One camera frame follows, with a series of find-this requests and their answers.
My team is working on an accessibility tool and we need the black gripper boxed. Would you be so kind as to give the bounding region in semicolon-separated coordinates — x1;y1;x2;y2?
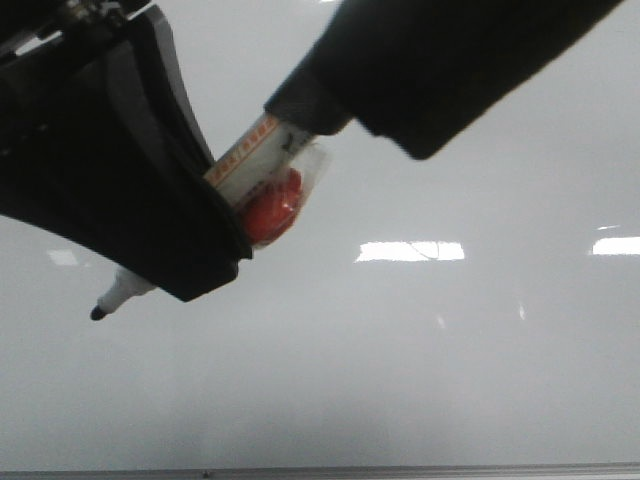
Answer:
1;1;214;168

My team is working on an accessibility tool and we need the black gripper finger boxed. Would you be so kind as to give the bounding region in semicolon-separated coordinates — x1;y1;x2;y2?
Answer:
1;41;252;301

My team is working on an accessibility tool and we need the white black whiteboard marker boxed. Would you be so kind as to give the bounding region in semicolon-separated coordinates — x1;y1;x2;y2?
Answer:
89;64;359;322

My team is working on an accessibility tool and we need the red ball taped to marker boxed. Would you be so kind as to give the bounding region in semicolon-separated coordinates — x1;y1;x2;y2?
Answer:
241;168;303;245

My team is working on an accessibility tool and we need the white whiteboard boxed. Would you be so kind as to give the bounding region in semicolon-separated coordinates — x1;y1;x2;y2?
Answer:
1;1;639;470

